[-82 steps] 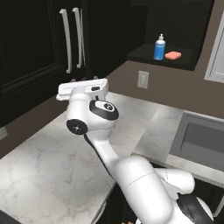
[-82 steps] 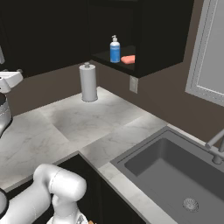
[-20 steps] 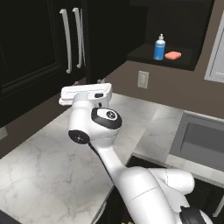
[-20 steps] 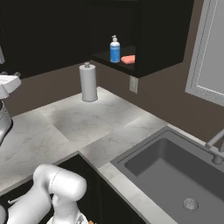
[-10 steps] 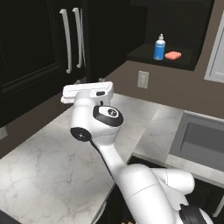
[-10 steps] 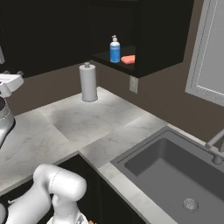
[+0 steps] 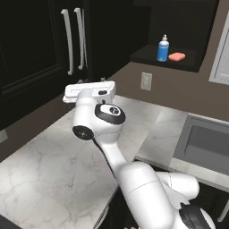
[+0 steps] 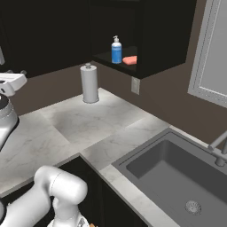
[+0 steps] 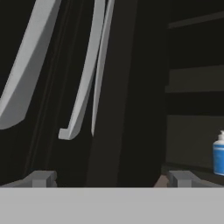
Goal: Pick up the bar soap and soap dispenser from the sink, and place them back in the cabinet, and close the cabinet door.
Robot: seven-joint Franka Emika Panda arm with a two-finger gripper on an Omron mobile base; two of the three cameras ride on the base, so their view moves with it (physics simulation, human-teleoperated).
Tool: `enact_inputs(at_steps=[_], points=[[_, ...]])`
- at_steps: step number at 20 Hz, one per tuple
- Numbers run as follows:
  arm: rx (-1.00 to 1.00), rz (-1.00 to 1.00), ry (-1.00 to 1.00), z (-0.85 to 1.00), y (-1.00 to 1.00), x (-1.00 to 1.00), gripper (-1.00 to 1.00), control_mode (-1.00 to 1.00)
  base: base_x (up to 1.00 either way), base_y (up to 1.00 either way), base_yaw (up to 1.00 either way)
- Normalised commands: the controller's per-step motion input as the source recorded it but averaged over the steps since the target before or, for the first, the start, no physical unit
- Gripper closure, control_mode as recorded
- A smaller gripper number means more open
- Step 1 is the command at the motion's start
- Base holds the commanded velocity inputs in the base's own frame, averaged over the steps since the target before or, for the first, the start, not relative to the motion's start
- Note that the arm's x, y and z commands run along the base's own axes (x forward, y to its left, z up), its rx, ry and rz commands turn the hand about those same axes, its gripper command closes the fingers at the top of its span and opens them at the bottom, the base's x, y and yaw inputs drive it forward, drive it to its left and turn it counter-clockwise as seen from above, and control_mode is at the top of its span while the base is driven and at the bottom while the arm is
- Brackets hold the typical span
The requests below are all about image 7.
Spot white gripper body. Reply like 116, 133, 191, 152
62, 81, 117, 105

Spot black open cabinet door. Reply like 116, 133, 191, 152
87, 0, 152, 82

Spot wide black cabinet door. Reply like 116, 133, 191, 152
0, 0, 69, 131

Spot blue soap dispenser bottle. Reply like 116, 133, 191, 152
157, 34, 171, 63

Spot pink bar soap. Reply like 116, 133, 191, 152
167, 52, 187, 63

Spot grey kitchen sink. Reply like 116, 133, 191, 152
173, 114, 229, 177

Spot thin silver cabinet handle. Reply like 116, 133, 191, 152
81, 8, 89, 70

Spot silver cabinet door handle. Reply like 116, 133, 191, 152
60, 8, 75, 77
73, 6, 86, 72

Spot white wall outlet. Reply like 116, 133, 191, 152
140, 72, 154, 91
0, 129, 9, 145

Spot open black wall cabinet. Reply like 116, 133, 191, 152
129, 0, 221, 73

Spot silver base cabinet handle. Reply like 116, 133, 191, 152
216, 199, 229, 224
92, 205, 110, 229

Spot grey window frame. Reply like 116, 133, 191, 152
208, 11, 229, 87

